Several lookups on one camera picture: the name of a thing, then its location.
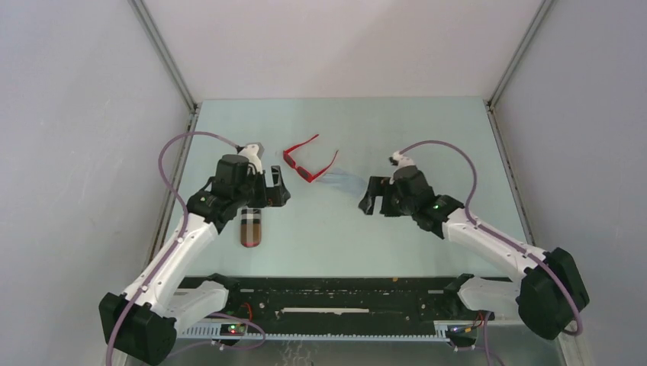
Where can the aluminium frame post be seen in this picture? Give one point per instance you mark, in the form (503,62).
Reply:
(144,16)
(538,19)

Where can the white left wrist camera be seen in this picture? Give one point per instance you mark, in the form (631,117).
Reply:
(253,151)

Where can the red sunglasses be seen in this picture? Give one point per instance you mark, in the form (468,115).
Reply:
(310,159)

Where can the light blue cleaning cloth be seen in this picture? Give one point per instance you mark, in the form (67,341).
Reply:
(343,181)

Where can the white slotted cable duct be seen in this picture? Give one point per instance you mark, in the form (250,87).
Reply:
(222,331)

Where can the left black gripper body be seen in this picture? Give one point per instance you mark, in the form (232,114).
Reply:
(255,184)

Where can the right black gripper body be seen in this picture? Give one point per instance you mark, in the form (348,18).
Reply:
(395,206)

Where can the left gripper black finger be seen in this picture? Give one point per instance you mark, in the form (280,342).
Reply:
(279,194)
(260,201)

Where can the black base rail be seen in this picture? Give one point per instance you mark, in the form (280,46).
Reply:
(349,306)

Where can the right aluminium frame post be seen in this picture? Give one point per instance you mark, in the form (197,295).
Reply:
(538,19)

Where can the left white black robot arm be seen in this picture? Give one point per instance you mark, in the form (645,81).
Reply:
(145,319)

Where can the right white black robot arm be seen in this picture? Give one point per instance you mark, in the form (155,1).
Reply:
(544,289)

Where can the brown plaid glasses case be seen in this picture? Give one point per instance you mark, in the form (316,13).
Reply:
(250,227)

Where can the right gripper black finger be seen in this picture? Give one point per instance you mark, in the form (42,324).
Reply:
(369,203)
(379,187)

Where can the left aluminium frame post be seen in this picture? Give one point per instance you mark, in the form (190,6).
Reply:
(144,16)

